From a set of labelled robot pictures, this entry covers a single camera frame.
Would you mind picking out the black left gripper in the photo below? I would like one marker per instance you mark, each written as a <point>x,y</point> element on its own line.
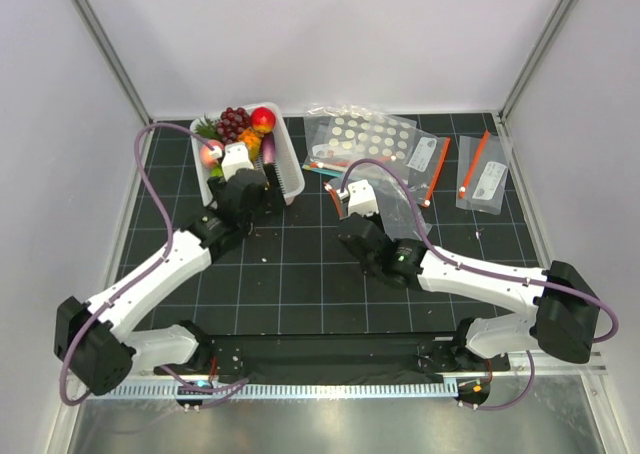
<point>271,196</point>

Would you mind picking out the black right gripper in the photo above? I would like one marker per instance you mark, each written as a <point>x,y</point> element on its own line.
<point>377,220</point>

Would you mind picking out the clear zip bag orange zipper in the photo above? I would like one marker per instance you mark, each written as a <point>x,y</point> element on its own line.
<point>395,208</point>

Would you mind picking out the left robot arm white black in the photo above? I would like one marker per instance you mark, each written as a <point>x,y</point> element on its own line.
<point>98,340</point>

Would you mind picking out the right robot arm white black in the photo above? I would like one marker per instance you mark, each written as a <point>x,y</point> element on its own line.
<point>552,309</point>

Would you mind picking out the zip bag with dotted sheet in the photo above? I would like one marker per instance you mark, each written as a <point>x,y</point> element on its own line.
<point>338,136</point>

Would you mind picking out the zip bag orange zipper middle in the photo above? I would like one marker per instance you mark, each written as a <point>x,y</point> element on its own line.
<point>423,159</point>

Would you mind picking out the zip bag orange zipper right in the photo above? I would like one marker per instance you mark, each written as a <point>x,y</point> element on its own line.
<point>482,171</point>

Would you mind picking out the white perforated plastic basket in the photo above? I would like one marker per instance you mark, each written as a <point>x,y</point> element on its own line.
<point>286,162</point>

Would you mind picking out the purple toy eggplant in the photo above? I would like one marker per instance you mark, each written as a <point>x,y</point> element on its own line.
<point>268,149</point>

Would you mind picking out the orange toy pineapple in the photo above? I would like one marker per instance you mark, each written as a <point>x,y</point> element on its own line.
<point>253,140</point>

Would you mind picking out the black grid cutting mat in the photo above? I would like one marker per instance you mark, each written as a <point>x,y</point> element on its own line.
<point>291,275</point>

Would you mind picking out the red yellow toy apple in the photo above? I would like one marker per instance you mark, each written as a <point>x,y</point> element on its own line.
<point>263,120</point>

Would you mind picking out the pink toy peach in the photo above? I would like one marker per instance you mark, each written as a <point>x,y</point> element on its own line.
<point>211,153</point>

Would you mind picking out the purple toy grape bunch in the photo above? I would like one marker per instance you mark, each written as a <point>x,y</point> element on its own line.
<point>231,124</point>

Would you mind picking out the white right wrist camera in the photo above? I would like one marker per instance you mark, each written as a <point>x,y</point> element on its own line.
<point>358,198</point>

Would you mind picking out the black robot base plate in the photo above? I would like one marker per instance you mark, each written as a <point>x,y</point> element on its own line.
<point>342,359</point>

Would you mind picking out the slotted metal cable duct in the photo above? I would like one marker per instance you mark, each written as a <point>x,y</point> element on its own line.
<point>165,389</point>

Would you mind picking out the left aluminium frame post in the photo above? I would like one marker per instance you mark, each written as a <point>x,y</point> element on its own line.
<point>100,37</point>

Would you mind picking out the aluminium frame post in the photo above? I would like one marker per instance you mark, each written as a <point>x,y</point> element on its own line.
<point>553,26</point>
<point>100,37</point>

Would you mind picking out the right aluminium frame post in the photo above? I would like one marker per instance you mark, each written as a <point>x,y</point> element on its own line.
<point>553,26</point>

